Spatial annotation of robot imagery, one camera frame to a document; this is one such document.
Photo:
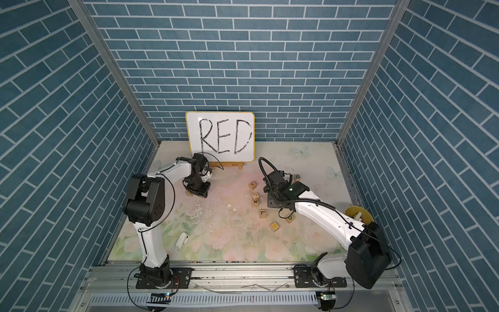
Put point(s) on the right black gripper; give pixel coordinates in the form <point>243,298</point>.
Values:
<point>270,203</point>

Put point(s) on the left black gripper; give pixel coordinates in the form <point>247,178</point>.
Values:
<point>203,191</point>

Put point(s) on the wooden block green D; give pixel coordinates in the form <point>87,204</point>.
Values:
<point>290,219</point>

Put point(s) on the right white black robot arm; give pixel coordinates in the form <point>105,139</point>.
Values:
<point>368,254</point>

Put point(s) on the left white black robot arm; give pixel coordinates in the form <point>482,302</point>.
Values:
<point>145,207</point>

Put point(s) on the wooden block letter X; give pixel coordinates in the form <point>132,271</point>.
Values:
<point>252,185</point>

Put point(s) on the wooden block yellow letter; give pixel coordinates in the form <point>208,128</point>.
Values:
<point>274,226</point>

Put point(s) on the wooden whiteboard stand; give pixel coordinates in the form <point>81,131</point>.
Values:
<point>224,165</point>

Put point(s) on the small white bottle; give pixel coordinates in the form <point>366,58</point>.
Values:
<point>182,240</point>

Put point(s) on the yellow bucket of markers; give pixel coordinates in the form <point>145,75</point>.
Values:
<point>360,214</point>

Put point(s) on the white whiteboard yellow frame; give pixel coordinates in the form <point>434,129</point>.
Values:
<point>230,136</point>

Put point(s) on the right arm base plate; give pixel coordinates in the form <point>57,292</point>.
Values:
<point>306,276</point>

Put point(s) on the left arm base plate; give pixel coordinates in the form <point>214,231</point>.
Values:
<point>175,278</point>

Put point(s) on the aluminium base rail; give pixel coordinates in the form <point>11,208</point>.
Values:
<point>222,286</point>

